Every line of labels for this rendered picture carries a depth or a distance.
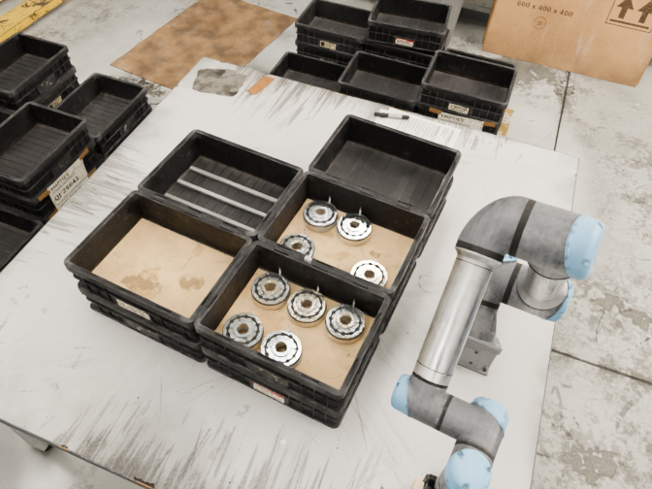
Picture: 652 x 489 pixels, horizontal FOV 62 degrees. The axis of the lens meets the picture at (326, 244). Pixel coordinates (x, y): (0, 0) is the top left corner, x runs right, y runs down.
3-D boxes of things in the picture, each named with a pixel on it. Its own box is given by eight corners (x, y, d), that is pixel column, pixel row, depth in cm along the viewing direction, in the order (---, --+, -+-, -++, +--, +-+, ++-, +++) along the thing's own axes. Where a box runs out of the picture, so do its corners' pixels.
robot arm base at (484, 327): (485, 333, 155) (497, 300, 154) (500, 346, 140) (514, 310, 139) (435, 314, 155) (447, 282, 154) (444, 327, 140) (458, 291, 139)
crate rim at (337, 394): (391, 301, 139) (392, 296, 137) (342, 403, 122) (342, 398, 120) (255, 244, 148) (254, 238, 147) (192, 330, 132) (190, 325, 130)
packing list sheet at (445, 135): (462, 127, 213) (462, 126, 213) (448, 165, 200) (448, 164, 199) (382, 106, 220) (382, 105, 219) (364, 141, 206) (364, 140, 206)
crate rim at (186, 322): (255, 244, 148) (254, 238, 147) (191, 330, 132) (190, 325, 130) (136, 193, 158) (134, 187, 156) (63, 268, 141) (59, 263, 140)
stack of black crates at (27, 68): (50, 107, 298) (16, 31, 262) (97, 121, 292) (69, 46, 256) (-2, 153, 274) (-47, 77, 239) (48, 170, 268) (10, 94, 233)
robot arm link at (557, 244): (516, 268, 151) (533, 187, 101) (572, 288, 145) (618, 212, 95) (501, 308, 148) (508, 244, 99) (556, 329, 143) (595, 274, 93)
